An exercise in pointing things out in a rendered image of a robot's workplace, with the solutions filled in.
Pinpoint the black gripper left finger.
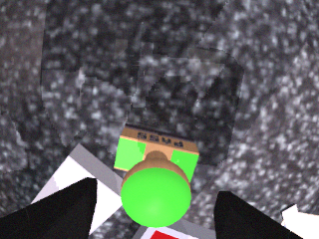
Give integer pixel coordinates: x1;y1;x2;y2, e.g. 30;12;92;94
0;178;99;239

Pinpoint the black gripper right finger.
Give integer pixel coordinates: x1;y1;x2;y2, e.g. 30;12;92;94
214;191;304;239

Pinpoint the red ink pad in white tray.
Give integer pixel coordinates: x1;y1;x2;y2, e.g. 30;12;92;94
133;218;216;239

